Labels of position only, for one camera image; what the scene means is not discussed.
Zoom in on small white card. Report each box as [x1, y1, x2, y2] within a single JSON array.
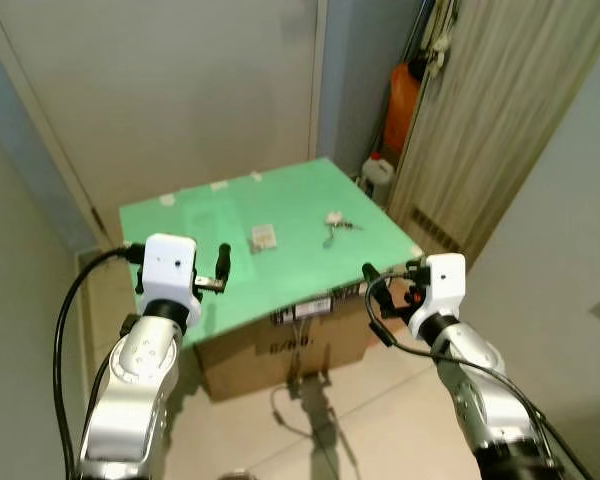
[[251, 225, 279, 251]]

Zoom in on large green board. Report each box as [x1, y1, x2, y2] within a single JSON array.
[[118, 158, 423, 348]]

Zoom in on white barcode label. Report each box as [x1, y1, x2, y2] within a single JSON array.
[[294, 297, 334, 320]]

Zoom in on white jug with red cap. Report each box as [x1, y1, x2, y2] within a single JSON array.
[[361, 152, 395, 207]]

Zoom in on brown cardboard box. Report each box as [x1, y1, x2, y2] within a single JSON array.
[[193, 283, 413, 403]]

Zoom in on grey wood grain door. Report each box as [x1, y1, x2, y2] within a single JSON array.
[[385, 0, 600, 263]]

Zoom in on white plush toy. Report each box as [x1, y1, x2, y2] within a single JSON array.
[[429, 30, 453, 77]]

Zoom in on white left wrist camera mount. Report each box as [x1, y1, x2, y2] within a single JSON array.
[[142, 234, 199, 307]]

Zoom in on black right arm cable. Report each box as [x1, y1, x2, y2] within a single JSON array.
[[365, 268, 596, 480]]

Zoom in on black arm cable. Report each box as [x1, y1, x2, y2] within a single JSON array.
[[52, 243, 147, 480], [365, 268, 596, 480]]

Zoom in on keys with white keychain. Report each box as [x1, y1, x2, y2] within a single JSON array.
[[324, 209, 362, 247]]

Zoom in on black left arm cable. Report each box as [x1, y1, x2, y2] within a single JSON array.
[[52, 243, 147, 480]]

